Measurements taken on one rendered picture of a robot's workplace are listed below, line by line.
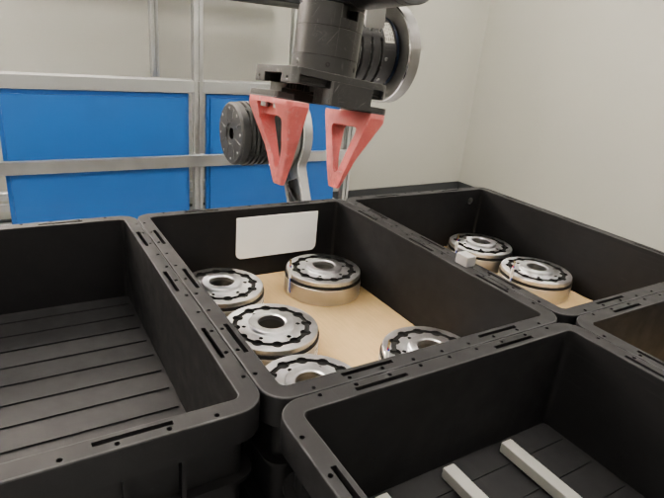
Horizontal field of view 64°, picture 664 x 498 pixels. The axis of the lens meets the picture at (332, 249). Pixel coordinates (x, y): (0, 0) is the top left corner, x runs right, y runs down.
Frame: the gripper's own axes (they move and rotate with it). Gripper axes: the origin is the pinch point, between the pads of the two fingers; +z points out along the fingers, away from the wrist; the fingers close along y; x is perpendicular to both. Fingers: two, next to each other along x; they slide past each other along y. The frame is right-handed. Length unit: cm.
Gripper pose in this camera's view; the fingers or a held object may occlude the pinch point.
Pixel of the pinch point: (308, 177)
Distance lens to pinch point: 49.8
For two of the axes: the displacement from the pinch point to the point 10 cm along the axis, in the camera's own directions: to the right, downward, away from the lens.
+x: -6.0, -2.8, 7.5
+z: -1.5, 9.6, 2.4
